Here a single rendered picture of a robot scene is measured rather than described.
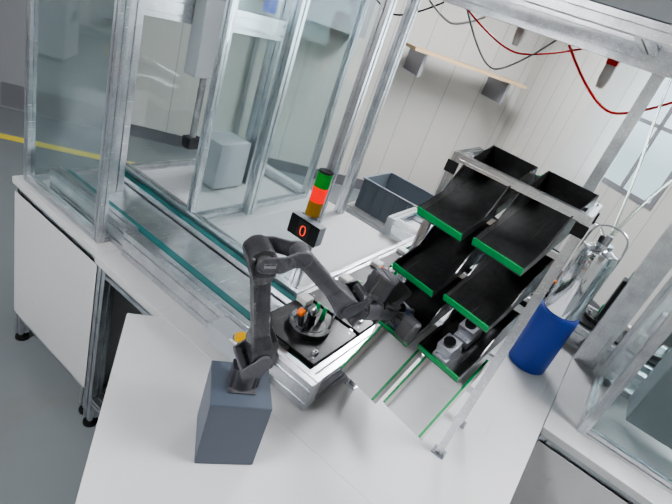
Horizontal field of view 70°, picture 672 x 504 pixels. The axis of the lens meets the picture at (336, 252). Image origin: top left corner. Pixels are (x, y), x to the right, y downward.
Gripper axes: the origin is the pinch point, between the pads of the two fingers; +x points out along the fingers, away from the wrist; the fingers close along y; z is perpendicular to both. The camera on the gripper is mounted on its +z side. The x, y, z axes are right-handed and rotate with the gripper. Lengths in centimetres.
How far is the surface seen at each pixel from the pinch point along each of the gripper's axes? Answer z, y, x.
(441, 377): -11.1, -14.3, 15.3
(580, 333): 1, -11, 136
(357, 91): 39, 51, -3
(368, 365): -21.3, 0.9, 6.2
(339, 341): -27.3, 16.9, 12.1
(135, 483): -53, 1, -50
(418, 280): 10.7, -1.6, -4.6
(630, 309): 24, -21, 123
